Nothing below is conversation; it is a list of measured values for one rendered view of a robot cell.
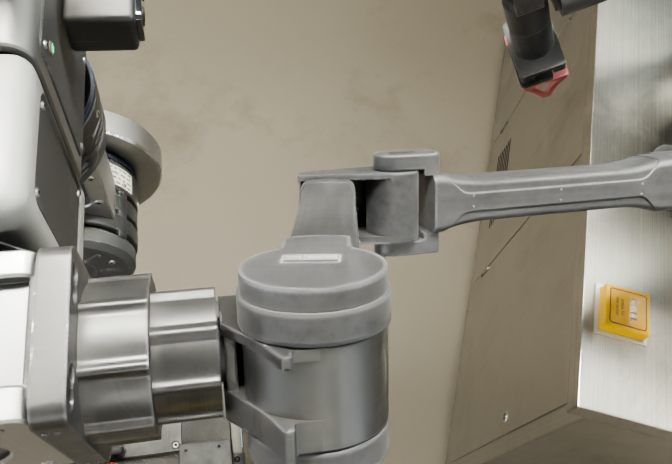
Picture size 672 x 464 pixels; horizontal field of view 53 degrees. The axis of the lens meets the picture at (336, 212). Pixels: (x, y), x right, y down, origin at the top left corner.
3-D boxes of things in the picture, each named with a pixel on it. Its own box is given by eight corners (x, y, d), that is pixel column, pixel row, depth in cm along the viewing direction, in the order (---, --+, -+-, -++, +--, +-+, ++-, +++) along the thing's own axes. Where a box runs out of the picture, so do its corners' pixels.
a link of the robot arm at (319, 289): (295, 244, 76) (292, 156, 74) (415, 242, 76) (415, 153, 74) (234, 489, 32) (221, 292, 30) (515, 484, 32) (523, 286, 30)
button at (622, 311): (599, 287, 104) (606, 282, 102) (642, 299, 104) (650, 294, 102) (597, 329, 101) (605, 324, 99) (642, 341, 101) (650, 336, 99)
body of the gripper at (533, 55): (546, 16, 99) (541, -18, 93) (567, 70, 94) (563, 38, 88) (503, 32, 101) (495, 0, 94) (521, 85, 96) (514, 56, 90)
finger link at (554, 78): (558, 63, 104) (553, 26, 96) (572, 100, 101) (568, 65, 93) (515, 78, 106) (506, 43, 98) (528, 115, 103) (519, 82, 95)
